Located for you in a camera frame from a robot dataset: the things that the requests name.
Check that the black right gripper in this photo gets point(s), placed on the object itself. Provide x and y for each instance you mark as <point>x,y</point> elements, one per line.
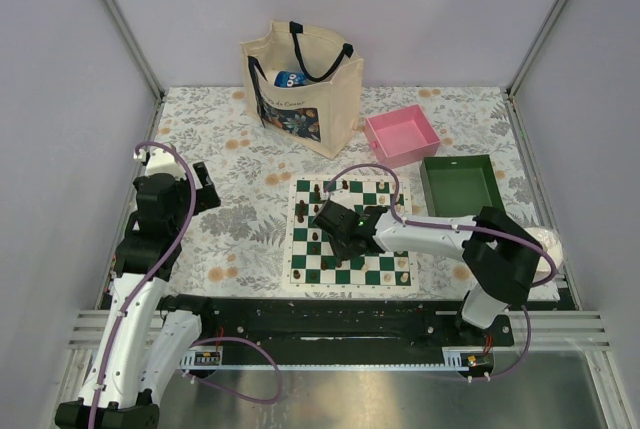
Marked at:
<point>340,253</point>

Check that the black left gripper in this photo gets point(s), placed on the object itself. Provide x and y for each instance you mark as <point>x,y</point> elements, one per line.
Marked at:
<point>205,197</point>

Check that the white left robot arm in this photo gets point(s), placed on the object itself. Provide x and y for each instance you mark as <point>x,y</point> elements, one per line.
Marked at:
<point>126,381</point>

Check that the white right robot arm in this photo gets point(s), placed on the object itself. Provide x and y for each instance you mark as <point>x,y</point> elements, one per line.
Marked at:
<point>502,256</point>

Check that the green white chess board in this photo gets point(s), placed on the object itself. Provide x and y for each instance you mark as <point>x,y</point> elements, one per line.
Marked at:
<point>307,248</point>

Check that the floral table cloth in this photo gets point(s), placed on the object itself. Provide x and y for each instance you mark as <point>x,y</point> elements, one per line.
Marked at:
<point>237,250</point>

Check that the pink plastic box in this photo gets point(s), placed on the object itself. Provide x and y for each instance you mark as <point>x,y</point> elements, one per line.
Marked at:
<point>401,136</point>

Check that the green plastic box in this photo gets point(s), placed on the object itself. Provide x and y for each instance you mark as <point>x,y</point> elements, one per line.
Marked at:
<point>457,186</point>

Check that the blue white bottle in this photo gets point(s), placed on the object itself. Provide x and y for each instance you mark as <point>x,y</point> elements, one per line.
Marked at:
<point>290,79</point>

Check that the beige canvas tote bag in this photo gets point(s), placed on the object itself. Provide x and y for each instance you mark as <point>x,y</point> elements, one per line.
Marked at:
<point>321,115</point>

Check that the white toilet paper roll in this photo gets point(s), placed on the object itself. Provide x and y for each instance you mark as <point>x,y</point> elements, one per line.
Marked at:
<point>551,244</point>

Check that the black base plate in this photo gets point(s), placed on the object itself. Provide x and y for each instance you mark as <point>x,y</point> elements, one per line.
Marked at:
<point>331,332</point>

